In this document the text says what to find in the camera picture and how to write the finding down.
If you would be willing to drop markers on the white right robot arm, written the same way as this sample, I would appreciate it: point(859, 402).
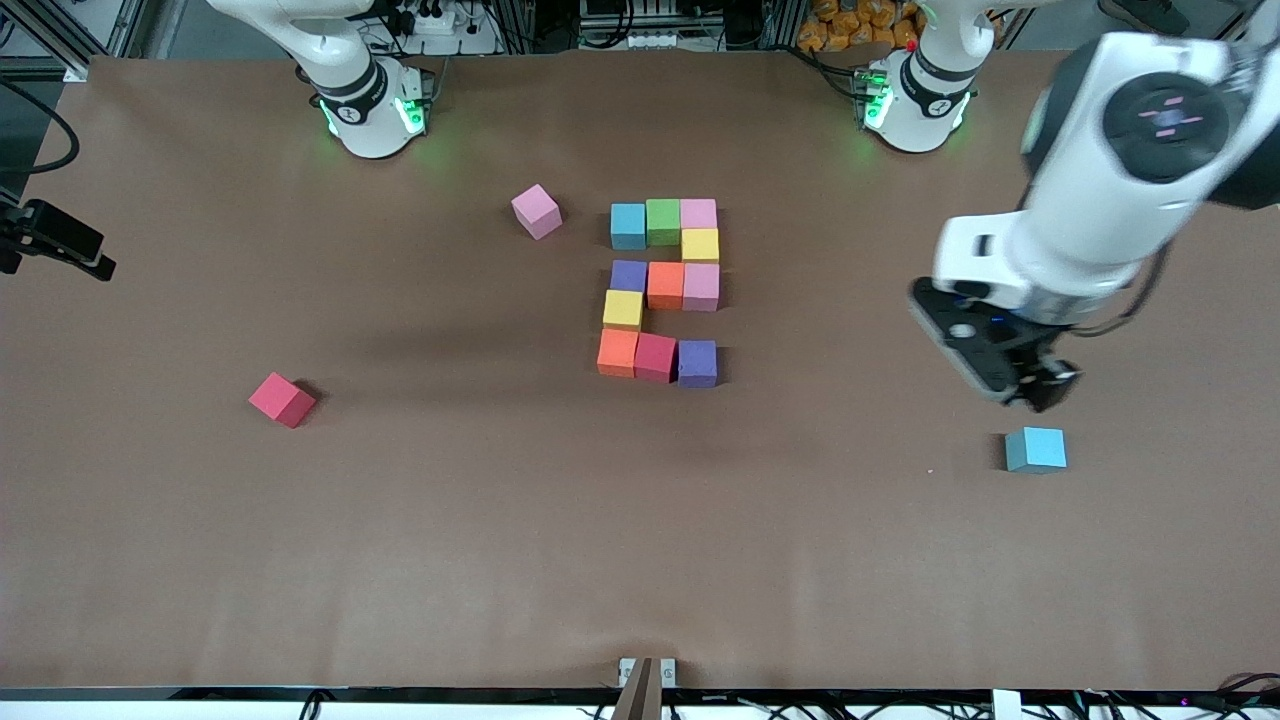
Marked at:
point(365, 95)

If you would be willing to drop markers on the yellow foam cube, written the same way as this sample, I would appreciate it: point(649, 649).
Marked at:
point(700, 245)
point(623, 310)

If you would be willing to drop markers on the paper table cover sheet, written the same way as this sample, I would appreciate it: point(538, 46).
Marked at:
point(640, 550)

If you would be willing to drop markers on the grey electronics unit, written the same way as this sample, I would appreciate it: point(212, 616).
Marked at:
point(640, 20)

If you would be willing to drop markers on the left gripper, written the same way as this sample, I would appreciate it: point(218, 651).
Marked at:
point(1047, 372)

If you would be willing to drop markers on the aluminium frame profile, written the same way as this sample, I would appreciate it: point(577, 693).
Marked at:
point(60, 30)

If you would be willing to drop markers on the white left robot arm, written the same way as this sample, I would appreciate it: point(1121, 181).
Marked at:
point(1165, 120)

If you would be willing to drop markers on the orange foam cube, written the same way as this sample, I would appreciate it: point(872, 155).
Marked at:
point(665, 285)
point(618, 352)

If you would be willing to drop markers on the red foam cube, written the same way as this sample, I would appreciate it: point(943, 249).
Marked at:
point(655, 357)
point(280, 400)

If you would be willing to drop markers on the small white box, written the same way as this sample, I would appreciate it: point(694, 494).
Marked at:
point(1007, 705)

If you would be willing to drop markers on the purple foam cube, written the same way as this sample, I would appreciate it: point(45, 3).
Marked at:
point(697, 363)
point(628, 276)

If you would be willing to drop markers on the white power strip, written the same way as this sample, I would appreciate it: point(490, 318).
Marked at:
point(430, 20)

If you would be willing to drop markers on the blue foam cube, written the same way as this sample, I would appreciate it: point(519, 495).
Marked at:
point(628, 226)
point(1036, 449)

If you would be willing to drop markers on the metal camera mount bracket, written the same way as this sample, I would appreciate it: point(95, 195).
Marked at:
point(647, 685)

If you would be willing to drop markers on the green foam cube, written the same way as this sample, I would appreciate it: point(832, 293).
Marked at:
point(663, 221)

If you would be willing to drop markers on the pink foam cube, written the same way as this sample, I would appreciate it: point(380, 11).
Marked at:
point(537, 210)
point(698, 213)
point(701, 287)

